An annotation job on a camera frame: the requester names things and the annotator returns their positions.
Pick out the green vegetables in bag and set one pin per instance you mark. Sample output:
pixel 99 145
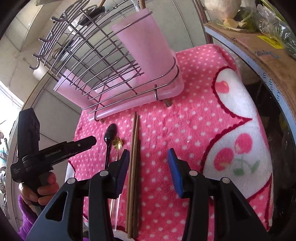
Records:
pixel 263 17

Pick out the purple sleeve forearm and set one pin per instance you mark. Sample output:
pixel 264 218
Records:
pixel 29 218

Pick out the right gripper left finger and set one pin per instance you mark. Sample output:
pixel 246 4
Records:
pixel 62 218

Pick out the pink polka dot blanket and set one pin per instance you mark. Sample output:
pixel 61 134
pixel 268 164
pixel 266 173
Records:
pixel 213 125

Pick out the brown wooden chopstick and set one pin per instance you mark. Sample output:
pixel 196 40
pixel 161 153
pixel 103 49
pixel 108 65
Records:
pixel 142 4

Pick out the black wok with lid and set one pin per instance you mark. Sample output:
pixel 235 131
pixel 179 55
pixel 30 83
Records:
pixel 91 15

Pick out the black plastic spoon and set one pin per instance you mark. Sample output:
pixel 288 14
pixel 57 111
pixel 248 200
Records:
pixel 109 136

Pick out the dark brown chopstick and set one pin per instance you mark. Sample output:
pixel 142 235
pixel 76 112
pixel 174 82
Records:
pixel 136 193

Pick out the metal shelf frame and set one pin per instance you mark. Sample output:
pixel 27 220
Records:
pixel 250 75

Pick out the left hand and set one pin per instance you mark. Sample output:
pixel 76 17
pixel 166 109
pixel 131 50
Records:
pixel 44 193

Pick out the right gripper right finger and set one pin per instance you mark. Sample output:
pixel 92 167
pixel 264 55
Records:
pixel 234 217

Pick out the metal wire utensil rack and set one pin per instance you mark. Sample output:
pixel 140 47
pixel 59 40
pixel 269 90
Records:
pixel 93 53

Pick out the white garlic bulb bag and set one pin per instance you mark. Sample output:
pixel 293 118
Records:
pixel 222 9

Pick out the pink plastic drip tray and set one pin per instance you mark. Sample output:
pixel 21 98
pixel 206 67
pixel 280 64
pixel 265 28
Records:
pixel 132 90

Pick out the clear plastic spoon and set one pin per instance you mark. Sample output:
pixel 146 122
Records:
pixel 114 211

